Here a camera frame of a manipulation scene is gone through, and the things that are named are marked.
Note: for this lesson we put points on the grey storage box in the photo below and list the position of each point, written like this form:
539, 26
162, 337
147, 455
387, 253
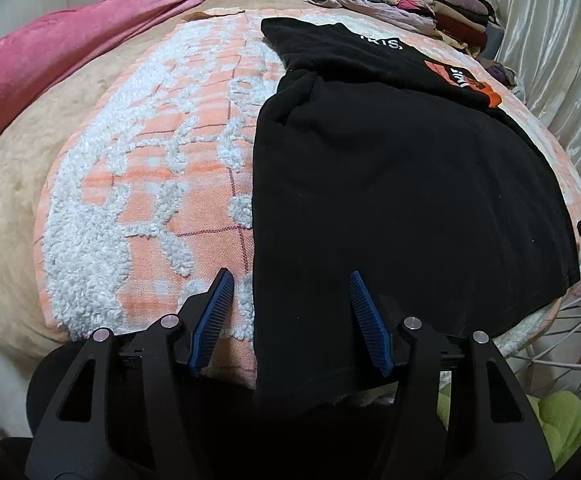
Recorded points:
492, 40

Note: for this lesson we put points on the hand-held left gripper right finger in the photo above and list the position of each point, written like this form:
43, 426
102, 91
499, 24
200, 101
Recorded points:
370, 327

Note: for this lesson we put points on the pile of folded clothes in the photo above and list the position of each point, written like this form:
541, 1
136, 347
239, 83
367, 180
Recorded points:
445, 5

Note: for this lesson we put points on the white satin curtain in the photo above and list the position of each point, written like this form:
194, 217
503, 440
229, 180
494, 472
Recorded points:
560, 60

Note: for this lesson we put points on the beige fleece bed sheet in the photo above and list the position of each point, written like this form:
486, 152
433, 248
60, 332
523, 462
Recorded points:
10, 185

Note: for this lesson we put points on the white plastic bag of clothes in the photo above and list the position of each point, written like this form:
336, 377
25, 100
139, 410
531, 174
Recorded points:
502, 77

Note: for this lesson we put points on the lime green pants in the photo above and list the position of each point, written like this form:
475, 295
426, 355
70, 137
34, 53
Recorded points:
560, 415

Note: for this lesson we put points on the pink quilt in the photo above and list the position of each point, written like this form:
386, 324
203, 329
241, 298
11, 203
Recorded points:
70, 45

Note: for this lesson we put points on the black t-shirt with orange print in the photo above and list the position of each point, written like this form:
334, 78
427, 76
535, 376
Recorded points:
395, 185

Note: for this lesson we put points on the orange and white fleece blanket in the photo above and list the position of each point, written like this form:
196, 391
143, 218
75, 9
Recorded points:
145, 200

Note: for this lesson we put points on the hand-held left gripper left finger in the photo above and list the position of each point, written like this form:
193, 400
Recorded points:
210, 325

